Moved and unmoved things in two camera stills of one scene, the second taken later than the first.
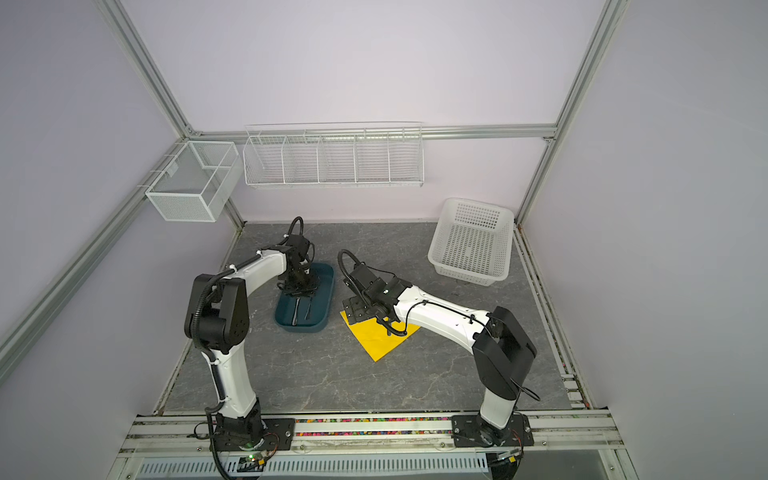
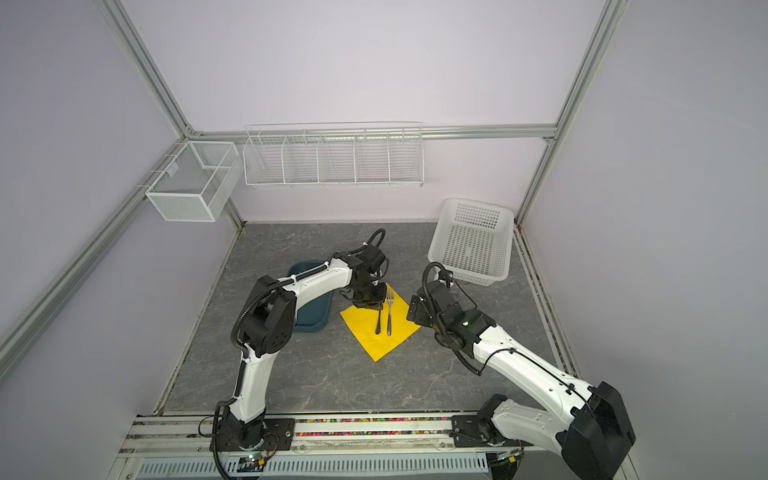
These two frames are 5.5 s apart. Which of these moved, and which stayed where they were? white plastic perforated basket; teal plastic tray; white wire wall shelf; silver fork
Moved: silver fork
Stayed: white plastic perforated basket; white wire wall shelf; teal plastic tray
